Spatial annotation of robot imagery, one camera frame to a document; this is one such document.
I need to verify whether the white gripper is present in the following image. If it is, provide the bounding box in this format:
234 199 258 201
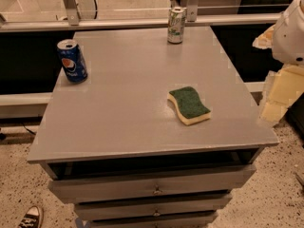
252 0 304 126

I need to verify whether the blue pepsi can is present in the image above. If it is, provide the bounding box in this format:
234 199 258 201
57 39 87 83

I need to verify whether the white green 7up can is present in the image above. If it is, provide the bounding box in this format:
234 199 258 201
167 7 186 44

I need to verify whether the green yellow sponge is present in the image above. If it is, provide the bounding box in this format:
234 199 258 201
167 86 211 125

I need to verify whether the grey drawer cabinet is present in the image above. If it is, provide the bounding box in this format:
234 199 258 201
28 27 277 228

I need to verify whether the black white sneaker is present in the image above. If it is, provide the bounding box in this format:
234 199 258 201
17 205 43 228

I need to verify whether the metal railing frame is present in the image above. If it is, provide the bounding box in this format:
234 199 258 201
0 0 292 32

